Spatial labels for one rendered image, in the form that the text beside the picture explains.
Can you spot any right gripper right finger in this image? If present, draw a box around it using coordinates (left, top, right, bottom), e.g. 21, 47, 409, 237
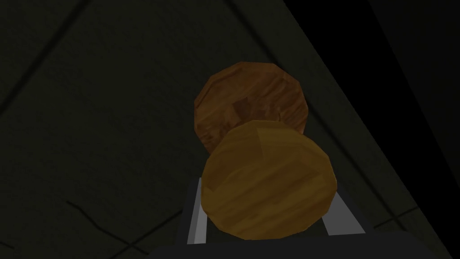
321, 190, 375, 237

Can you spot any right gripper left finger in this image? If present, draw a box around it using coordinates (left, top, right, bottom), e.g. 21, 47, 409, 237
175, 177, 209, 246

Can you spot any brown wooden door knob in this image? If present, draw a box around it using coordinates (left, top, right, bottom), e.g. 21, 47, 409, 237
193, 61, 338, 241

